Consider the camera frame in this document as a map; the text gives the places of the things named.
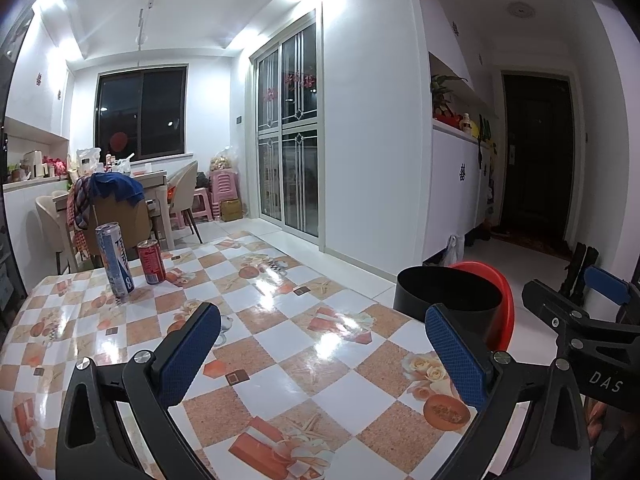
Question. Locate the cardboard box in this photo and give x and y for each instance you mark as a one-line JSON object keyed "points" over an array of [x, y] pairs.
{"points": [[231, 210]]}

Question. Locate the plaid cloth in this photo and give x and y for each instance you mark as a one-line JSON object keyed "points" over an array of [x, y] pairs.
{"points": [[80, 210]]}

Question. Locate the red decoration on cabinet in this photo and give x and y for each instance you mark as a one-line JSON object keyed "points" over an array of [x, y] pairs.
{"points": [[447, 121]]}

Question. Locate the white kitchen appliance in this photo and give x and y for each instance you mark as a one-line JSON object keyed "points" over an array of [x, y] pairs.
{"points": [[33, 164]]}

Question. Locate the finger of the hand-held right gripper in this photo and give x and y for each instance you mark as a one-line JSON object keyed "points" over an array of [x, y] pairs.
{"points": [[555, 307], [607, 285]]}

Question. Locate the potted plant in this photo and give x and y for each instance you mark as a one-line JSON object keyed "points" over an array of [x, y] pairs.
{"points": [[445, 95]]}

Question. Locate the white counter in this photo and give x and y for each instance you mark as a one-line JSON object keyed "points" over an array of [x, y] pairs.
{"points": [[22, 220]]}

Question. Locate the blue cloth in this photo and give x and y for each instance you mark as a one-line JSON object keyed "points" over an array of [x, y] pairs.
{"points": [[117, 187]]}

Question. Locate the beige curved dining chair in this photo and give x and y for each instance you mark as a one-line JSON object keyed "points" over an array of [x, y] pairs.
{"points": [[184, 190]]}

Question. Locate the tall blue drink can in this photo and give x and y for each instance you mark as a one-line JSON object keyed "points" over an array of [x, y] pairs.
{"points": [[116, 260]]}

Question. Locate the clear bag of snacks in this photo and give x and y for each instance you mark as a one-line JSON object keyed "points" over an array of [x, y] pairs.
{"points": [[224, 160]]}

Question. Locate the brown dining chair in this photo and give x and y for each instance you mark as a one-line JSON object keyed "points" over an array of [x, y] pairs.
{"points": [[120, 225]]}

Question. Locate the white bag on floor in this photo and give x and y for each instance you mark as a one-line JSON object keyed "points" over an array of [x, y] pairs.
{"points": [[454, 250]]}

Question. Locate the pink flowers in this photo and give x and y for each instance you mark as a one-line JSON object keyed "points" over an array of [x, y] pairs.
{"points": [[55, 165]]}

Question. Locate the red drink can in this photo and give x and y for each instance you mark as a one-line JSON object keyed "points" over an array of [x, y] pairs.
{"points": [[151, 262]]}

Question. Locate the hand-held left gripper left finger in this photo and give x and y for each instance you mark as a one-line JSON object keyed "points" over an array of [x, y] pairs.
{"points": [[187, 355]]}

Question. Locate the white bottle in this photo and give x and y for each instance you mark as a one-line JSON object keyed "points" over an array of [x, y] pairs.
{"points": [[467, 124]]}

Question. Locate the stack of pink stools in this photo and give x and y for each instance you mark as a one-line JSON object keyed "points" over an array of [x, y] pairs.
{"points": [[225, 190]]}

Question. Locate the pink stool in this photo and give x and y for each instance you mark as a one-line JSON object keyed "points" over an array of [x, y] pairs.
{"points": [[202, 202]]}

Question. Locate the sliding glass door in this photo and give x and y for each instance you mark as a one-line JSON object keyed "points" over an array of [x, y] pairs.
{"points": [[287, 135]]}

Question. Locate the person's right hand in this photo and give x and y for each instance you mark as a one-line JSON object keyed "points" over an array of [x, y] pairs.
{"points": [[597, 422]]}

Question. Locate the white shopping bag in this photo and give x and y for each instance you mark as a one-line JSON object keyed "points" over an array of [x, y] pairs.
{"points": [[88, 160]]}

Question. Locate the white sideboard cabinet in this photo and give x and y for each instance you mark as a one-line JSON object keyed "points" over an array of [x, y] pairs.
{"points": [[455, 195]]}

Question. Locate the red plastic chair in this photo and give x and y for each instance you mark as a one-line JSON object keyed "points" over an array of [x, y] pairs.
{"points": [[502, 305]]}

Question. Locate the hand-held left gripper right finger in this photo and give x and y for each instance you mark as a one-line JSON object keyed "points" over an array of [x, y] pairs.
{"points": [[457, 357]]}

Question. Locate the dark shoes under cabinet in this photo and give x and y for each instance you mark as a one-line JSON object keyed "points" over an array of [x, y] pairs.
{"points": [[478, 234]]}

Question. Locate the beige dining table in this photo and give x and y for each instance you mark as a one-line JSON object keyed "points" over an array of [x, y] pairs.
{"points": [[155, 185]]}

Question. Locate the round ceiling fixture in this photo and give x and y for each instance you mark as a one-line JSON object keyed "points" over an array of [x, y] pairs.
{"points": [[520, 10]]}

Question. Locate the glass display cabinet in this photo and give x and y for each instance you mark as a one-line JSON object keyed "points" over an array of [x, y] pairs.
{"points": [[7, 220]]}

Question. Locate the black round waste bin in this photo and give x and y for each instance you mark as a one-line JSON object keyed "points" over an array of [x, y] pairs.
{"points": [[445, 310]]}

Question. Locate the dark window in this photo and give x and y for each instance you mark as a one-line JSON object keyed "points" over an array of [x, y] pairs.
{"points": [[140, 110]]}

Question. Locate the dark door mat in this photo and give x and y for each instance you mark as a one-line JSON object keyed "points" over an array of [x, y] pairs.
{"points": [[530, 241]]}

